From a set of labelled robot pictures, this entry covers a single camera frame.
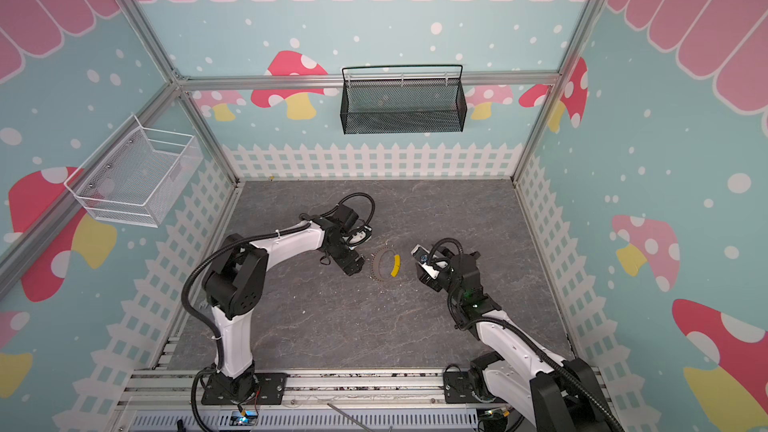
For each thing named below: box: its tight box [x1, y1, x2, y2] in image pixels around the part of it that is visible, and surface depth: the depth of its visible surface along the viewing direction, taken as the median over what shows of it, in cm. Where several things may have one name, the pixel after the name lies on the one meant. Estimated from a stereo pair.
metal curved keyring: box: [378, 250, 395, 279], surface depth 99 cm
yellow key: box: [391, 254, 401, 277], surface depth 99 cm
